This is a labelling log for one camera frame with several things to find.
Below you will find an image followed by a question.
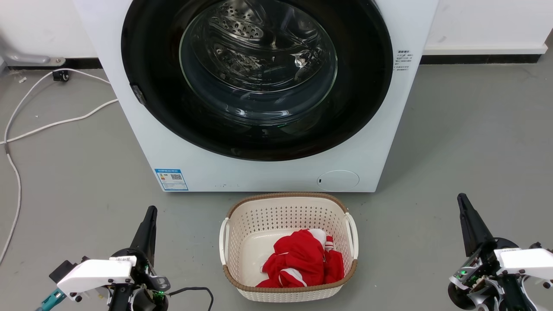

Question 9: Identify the white front-load washing machine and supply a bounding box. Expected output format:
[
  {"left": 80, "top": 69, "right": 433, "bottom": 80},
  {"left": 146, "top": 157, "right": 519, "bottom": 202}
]
[{"left": 73, "top": 0, "right": 440, "bottom": 193}]

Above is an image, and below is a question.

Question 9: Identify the teal cable connector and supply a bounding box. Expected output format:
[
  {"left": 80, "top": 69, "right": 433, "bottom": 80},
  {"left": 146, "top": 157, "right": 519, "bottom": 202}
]
[{"left": 36, "top": 289, "right": 67, "bottom": 311}]

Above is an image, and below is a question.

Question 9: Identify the blue energy label sticker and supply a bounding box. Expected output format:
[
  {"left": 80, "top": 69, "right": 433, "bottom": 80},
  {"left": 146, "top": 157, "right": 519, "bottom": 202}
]
[{"left": 154, "top": 168, "right": 189, "bottom": 192}]

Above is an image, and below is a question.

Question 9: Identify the black round glass washer door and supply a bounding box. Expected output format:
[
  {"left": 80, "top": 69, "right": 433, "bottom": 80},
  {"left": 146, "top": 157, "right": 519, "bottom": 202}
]
[{"left": 121, "top": 0, "right": 394, "bottom": 162}]

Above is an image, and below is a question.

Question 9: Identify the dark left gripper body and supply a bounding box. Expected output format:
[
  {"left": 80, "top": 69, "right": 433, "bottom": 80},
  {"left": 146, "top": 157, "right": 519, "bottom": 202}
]
[{"left": 109, "top": 248, "right": 170, "bottom": 311}]

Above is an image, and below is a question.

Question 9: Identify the small printed text label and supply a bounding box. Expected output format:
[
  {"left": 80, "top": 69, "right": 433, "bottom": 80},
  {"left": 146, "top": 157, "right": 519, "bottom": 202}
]
[{"left": 394, "top": 50, "right": 413, "bottom": 72}]

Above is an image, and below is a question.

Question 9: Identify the grey metal floor bracket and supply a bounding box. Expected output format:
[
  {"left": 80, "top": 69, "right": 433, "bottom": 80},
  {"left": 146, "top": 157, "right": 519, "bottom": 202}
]
[{"left": 0, "top": 39, "right": 66, "bottom": 67}]

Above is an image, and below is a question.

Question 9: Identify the perforated steel washer drum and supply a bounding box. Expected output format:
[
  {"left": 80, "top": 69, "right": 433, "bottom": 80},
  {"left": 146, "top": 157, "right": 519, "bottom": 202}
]
[{"left": 203, "top": 0, "right": 281, "bottom": 50}]

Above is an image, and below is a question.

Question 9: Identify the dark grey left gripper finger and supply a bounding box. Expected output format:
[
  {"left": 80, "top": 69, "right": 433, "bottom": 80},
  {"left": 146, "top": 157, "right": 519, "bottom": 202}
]
[
  {"left": 145, "top": 206, "right": 158, "bottom": 264},
  {"left": 130, "top": 206, "right": 153, "bottom": 256}
]

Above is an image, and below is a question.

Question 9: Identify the round white filter cover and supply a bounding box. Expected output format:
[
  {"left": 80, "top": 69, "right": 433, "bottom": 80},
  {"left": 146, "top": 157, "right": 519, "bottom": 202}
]
[{"left": 317, "top": 170, "right": 360, "bottom": 192}]

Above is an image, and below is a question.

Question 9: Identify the long white floor cable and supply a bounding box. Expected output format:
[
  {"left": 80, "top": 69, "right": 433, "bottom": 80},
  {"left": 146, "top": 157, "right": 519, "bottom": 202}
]
[{"left": 0, "top": 68, "right": 112, "bottom": 265}]

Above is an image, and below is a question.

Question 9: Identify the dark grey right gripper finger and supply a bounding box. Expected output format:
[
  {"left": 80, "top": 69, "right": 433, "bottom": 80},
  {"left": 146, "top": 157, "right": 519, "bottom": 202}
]
[
  {"left": 461, "top": 193, "right": 496, "bottom": 251},
  {"left": 458, "top": 193, "right": 478, "bottom": 257}
]

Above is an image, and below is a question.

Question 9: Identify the red and white garment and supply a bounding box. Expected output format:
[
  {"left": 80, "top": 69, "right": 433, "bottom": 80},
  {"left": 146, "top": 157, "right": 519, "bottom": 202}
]
[{"left": 256, "top": 229, "right": 345, "bottom": 289}]

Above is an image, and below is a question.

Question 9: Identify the cream perforated laundry basket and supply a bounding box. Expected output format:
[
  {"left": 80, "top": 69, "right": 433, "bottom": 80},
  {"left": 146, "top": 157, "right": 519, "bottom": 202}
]
[{"left": 219, "top": 192, "right": 359, "bottom": 303}]

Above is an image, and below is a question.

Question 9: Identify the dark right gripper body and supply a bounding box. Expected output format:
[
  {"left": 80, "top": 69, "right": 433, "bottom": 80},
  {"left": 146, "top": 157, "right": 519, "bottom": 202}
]
[{"left": 448, "top": 241, "right": 532, "bottom": 311}]

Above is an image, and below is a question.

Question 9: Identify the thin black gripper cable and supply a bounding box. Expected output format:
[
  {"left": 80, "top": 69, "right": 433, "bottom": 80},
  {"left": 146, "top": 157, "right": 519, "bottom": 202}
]
[{"left": 168, "top": 286, "right": 215, "bottom": 311}]

